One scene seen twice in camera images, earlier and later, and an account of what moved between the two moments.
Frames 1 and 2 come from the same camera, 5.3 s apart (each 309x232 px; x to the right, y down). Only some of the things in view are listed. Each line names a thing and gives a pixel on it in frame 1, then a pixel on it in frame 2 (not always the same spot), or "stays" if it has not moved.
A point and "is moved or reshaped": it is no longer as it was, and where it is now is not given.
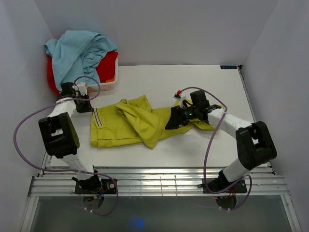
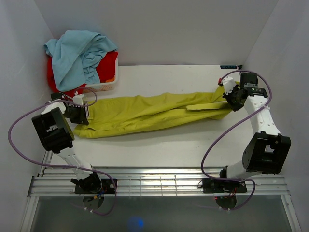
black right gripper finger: [175, 121] -> [79, 118]
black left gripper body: [84, 107] -> [72, 110]
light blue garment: [77, 53] stays
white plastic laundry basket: [106, 86] stays
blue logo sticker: [228, 66] stays
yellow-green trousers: [132, 120] is moved or reshaped
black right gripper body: [193, 114] -> [231, 98]
